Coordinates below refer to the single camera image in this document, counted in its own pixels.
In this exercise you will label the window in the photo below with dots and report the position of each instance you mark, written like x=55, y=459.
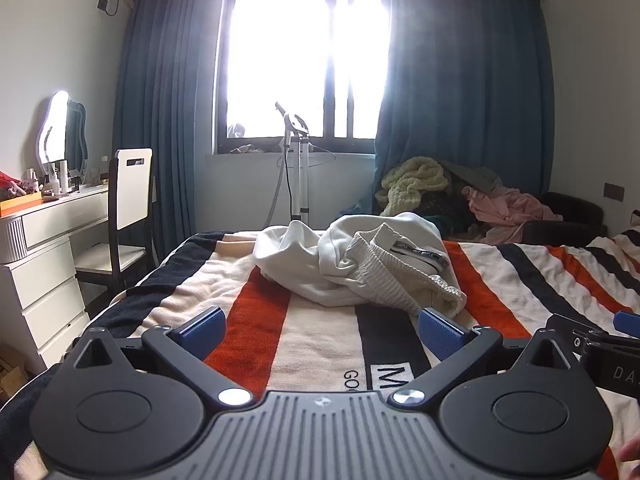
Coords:
x=280, y=60

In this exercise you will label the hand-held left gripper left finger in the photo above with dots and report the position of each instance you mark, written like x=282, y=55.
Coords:
x=202, y=334

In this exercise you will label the blue curtain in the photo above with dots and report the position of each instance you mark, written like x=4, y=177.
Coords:
x=165, y=110
x=460, y=85

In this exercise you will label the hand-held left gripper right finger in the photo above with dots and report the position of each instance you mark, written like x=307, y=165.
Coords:
x=442, y=335

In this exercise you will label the red fabric item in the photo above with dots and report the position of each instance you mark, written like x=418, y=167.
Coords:
x=15, y=187

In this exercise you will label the dark wall switch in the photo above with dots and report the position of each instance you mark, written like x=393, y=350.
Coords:
x=614, y=191

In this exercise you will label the pale yellow knit blanket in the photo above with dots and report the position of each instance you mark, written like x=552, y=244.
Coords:
x=410, y=180

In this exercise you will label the striped blanket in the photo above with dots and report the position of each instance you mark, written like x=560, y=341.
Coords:
x=310, y=340

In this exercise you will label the grey green garment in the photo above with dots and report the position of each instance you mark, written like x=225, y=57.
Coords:
x=475, y=175

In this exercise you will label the pink garment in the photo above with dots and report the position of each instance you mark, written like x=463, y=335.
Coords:
x=500, y=205

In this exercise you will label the black sofa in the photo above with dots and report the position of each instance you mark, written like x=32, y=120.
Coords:
x=575, y=210

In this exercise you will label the wavy lit mirror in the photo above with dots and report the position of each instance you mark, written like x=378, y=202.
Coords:
x=57, y=120

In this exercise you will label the orange box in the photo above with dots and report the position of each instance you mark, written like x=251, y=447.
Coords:
x=20, y=206

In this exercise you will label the cardboard box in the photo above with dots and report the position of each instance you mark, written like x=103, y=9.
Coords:
x=10, y=375

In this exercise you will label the garment steamer stand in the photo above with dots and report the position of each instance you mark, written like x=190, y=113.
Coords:
x=302, y=175

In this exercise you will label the black and white chair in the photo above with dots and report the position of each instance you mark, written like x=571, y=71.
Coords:
x=131, y=185

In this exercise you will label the dark patterned cloth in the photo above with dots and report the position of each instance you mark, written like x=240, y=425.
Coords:
x=445, y=207

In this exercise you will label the person's right hand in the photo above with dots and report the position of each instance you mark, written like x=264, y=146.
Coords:
x=631, y=451

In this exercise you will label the small beige cloth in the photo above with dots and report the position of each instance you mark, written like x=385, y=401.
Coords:
x=247, y=149

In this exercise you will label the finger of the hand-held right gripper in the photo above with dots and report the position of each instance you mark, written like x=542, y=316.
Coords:
x=629, y=322
x=570, y=327

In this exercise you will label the dark wall socket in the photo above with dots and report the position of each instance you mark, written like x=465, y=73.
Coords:
x=103, y=3

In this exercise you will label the row of cosmetic bottles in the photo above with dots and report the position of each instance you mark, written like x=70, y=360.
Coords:
x=64, y=177

